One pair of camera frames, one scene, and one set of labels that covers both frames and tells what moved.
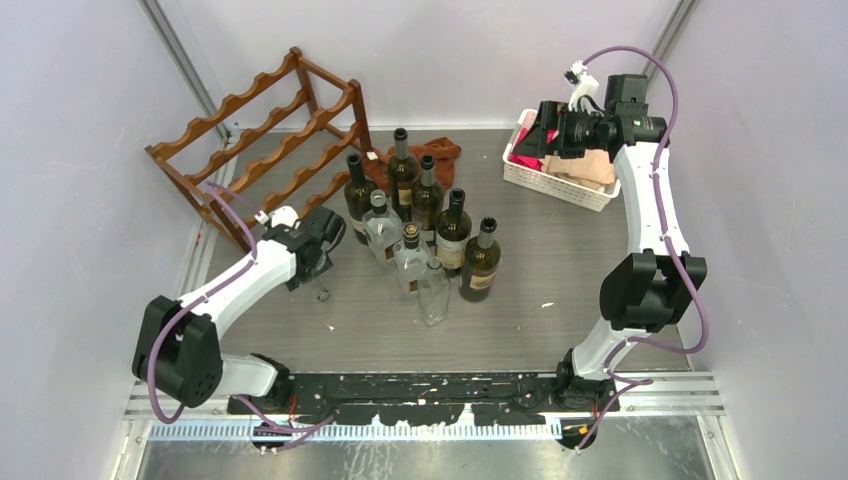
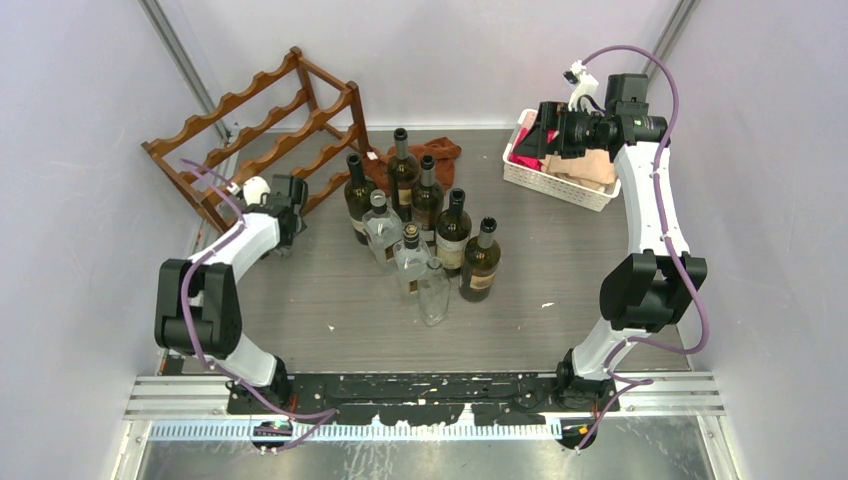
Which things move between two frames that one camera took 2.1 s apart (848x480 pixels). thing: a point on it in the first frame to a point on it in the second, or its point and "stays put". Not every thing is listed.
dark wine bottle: [357, 198] stays put
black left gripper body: [309, 273] to [300, 227]
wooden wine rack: [274, 148] stays put
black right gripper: [552, 114] stays put
